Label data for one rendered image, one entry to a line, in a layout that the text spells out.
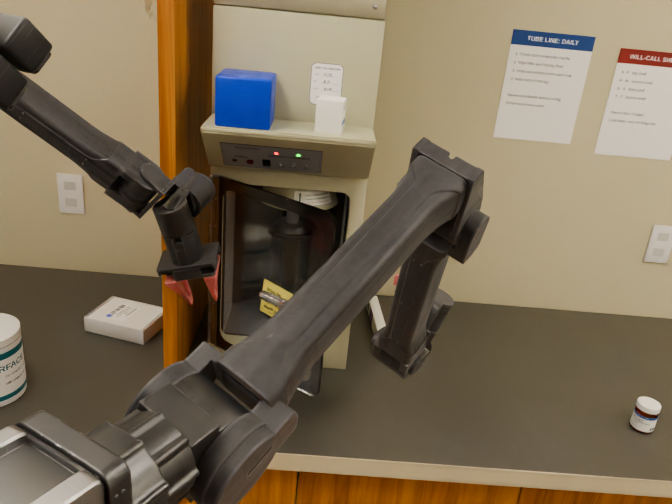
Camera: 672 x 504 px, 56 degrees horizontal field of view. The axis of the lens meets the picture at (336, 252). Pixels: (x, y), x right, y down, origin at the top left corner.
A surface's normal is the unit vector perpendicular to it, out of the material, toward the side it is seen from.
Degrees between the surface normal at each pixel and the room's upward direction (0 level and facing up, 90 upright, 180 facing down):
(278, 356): 32
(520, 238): 90
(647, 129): 90
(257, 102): 90
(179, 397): 16
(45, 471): 0
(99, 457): 0
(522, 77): 90
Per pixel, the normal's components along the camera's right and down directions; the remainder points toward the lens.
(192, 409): 0.33, -0.80
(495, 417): 0.09, -0.91
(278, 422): 0.04, -0.57
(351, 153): -0.07, 0.93
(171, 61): 0.00, 0.39
